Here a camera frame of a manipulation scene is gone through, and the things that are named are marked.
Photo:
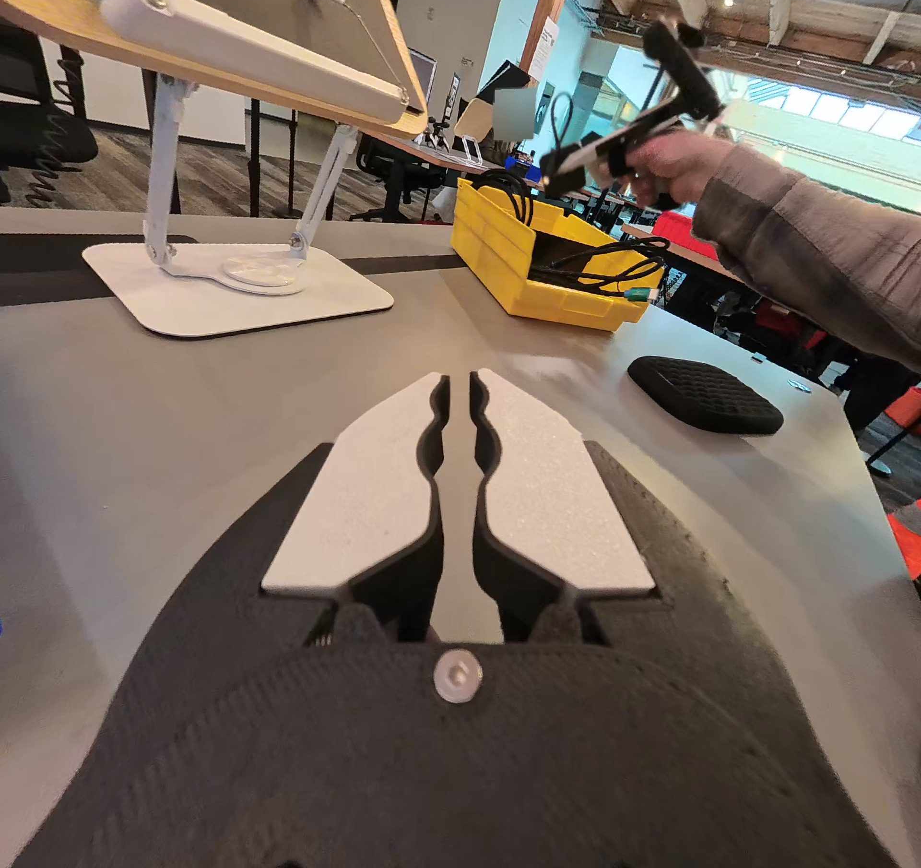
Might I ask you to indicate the orange fabric item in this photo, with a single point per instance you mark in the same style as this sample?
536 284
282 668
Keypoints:
908 537

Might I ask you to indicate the person's right forearm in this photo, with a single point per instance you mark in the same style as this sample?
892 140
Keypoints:
806 256

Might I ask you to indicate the black panel on white stand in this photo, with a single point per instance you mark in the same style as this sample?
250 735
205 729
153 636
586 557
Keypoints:
216 33
471 116

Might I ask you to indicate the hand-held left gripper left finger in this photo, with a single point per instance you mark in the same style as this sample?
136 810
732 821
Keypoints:
360 515

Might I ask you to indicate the yellow plastic bin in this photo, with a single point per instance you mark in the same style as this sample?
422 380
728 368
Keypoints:
496 249

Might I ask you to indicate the red plastic bin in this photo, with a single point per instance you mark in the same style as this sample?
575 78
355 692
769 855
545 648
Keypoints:
673 224

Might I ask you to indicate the wooden support post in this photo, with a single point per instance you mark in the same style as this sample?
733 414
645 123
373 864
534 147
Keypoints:
554 4

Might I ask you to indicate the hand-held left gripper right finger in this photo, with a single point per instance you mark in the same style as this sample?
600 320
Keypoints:
561 515

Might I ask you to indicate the black mesh object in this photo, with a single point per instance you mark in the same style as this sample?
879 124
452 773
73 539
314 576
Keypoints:
705 393

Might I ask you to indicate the person's right hand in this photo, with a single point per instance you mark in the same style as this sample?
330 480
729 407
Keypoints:
676 162

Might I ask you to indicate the black office chair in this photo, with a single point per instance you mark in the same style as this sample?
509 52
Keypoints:
392 170
43 141

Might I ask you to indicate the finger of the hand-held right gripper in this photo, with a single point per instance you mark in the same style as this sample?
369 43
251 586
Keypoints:
626 130

